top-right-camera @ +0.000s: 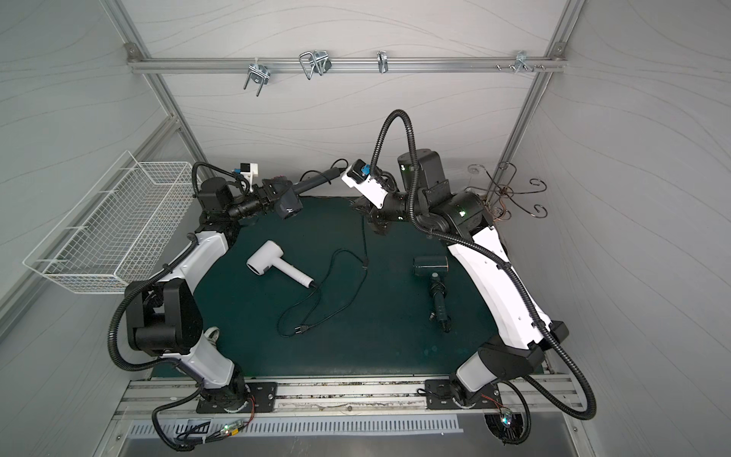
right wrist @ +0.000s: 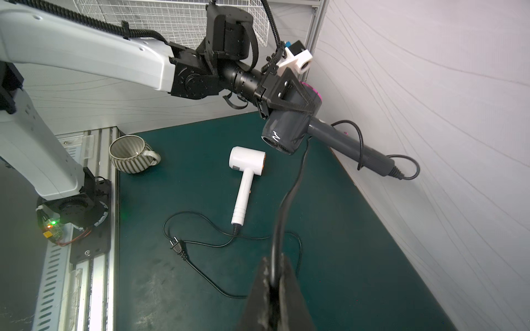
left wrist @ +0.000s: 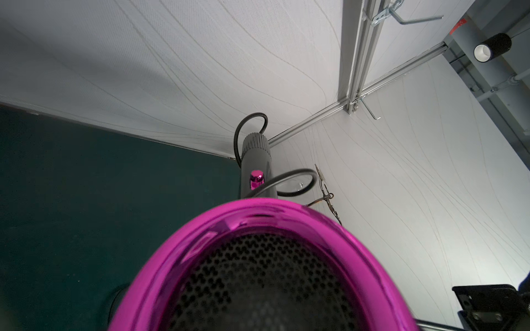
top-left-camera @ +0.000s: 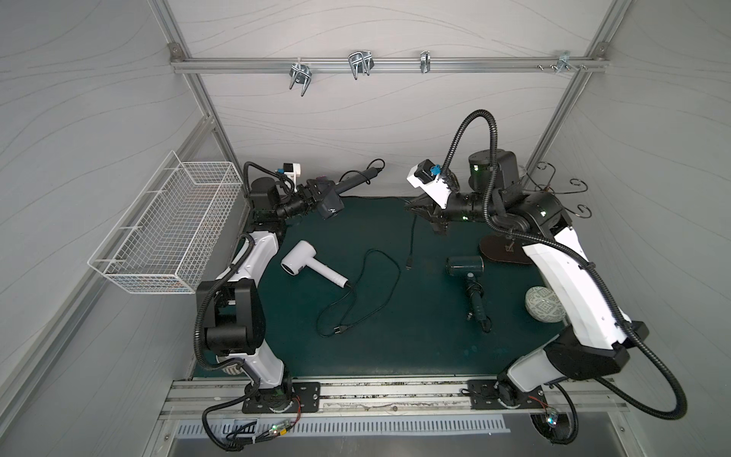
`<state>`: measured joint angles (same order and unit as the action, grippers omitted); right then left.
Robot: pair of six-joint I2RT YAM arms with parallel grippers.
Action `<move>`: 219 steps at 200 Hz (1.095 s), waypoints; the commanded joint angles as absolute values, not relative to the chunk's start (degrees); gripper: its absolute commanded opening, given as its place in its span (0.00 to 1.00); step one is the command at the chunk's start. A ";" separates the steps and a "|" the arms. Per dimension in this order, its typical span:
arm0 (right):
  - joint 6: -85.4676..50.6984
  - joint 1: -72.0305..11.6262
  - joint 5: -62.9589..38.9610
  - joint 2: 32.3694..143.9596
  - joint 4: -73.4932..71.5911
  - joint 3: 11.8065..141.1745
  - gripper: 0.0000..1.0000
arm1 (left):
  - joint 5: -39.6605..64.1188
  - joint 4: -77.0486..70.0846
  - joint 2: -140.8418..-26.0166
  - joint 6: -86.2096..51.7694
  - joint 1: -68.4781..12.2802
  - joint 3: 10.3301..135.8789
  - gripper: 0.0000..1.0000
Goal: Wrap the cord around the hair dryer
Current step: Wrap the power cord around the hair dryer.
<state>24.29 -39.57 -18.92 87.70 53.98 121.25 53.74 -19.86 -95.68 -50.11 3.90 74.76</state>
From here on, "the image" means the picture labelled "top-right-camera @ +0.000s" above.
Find black hair dryer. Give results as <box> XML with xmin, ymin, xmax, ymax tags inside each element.
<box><xmin>268</xmin><ymin>167</ymin><xmax>345</xmax><ymax>219</ymax></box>

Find green hair dryer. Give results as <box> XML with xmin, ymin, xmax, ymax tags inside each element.
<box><xmin>413</xmin><ymin>255</ymin><xmax>451</xmax><ymax>333</ymax></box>

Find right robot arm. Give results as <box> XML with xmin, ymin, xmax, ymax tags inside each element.
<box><xmin>342</xmin><ymin>109</ymin><xmax>598</xmax><ymax>421</ymax></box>

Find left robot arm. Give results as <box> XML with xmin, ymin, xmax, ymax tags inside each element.
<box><xmin>107</xmin><ymin>162</ymin><xmax>290</xmax><ymax>411</ymax></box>

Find white hair dryer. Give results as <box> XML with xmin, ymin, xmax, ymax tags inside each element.
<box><xmin>247</xmin><ymin>240</ymin><xmax>315</xmax><ymax>289</ymax></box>

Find green table mat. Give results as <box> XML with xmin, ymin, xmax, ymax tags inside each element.
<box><xmin>194</xmin><ymin>197</ymin><xmax>497</xmax><ymax>376</ymax></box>

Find metal hook clamp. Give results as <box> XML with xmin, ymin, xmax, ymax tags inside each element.
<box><xmin>243</xmin><ymin>58</ymin><xmax>270</xmax><ymax>97</ymax></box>

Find metal double hook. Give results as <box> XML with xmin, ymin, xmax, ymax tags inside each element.
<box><xmin>298</xmin><ymin>51</ymin><xmax>332</xmax><ymax>80</ymax></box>

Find striped ceramic mug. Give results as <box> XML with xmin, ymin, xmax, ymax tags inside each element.
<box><xmin>204</xmin><ymin>327</ymin><xmax>221</xmax><ymax>347</ymax></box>

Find small metal hook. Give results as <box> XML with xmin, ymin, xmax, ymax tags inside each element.
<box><xmin>376</xmin><ymin>51</ymin><xmax>388</xmax><ymax>74</ymax></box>

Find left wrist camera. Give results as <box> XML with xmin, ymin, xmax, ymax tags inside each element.
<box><xmin>233</xmin><ymin>163</ymin><xmax>259</xmax><ymax>184</ymax></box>

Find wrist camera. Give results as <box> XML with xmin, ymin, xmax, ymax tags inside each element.
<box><xmin>233</xmin><ymin>163</ymin><xmax>259</xmax><ymax>184</ymax></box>
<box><xmin>341</xmin><ymin>159</ymin><xmax>388</xmax><ymax>209</ymax></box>

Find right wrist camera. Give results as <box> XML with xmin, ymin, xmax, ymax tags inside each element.
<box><xmin>341</xmin><ymin>159</ymin><xmax>388</xmax><ymax>209</ymax></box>

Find copper wire glass rack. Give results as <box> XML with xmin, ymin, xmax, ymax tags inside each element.
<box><xmin>466</xmin><ymin>161</ymin><xmax>548</xmax><ymax>221</ymax></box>

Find white wire basket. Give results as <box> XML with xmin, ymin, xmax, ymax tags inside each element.
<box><xmin>22</xmin><ymin>152</ymin><xmax>193</xmax><ymax>294</ymax></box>

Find white hair dryer cord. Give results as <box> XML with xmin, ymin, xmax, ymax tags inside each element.
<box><xmin>276</xmin><ymin>248</ymin><xmax>369</xmax><ymax>338</ymax></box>

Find horizontal aluminium rail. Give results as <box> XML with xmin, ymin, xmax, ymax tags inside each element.
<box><xmin>128</xmin><ymin>54</ymin><xmax>567</xmax><ymax>74</ymax></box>

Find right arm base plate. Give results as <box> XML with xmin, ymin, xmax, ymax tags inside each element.
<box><xmin>416</xmin><ymin>379</ymin><xmax>502</xmax><ymax>411</ymax></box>

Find right metal hook bracket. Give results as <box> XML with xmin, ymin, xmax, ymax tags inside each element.
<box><xmin>495</xmin><ymin>51</ymin><xmax>546</xmax><ymax>74</ymax></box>

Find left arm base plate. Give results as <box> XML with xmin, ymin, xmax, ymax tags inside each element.
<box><xmin>196</xmin><ymin>382</ymin><xmax>278</xmax><ymax>414</ymax></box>

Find white slotted cable duct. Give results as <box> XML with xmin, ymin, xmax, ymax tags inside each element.
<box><xmin>127</xmin><ymin>414</ymin><xmax>464</xmax><ymax>439</ymax></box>

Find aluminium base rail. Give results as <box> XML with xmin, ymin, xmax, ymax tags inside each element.
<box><xmin>112</xmin><ymin>375</ymin><xmax>556</xmax><ymax>420</ymax></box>

